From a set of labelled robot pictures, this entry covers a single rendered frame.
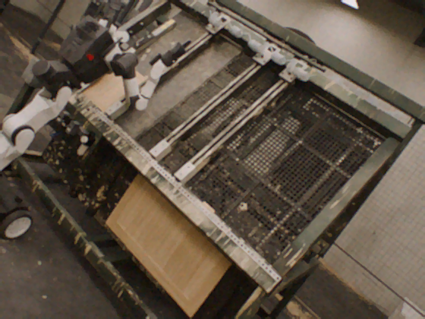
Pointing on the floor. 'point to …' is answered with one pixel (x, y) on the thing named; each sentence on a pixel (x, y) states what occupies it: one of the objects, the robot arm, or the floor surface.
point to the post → (20, 99)
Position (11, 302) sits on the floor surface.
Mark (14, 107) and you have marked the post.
